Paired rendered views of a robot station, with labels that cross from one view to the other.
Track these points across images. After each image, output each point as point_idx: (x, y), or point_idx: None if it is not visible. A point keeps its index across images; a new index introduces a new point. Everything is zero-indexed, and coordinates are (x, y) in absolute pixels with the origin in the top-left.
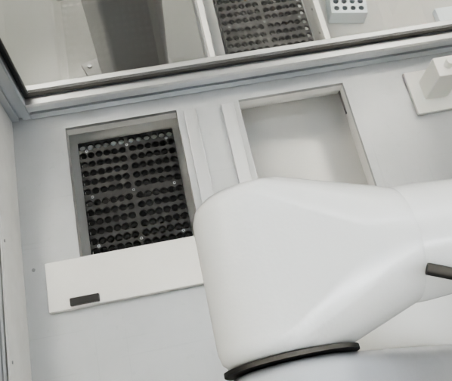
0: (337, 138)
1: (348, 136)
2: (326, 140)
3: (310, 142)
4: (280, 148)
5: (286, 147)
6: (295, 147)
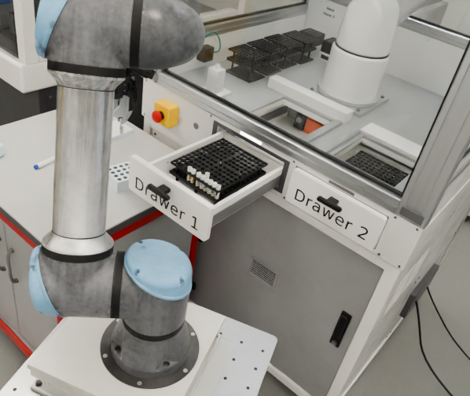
0: (245, 142)
1: (240, 139)
2: (251, 145)
3: (258, 149)
4: (273, 158)
5: (270, 156)
6: (266, 153)
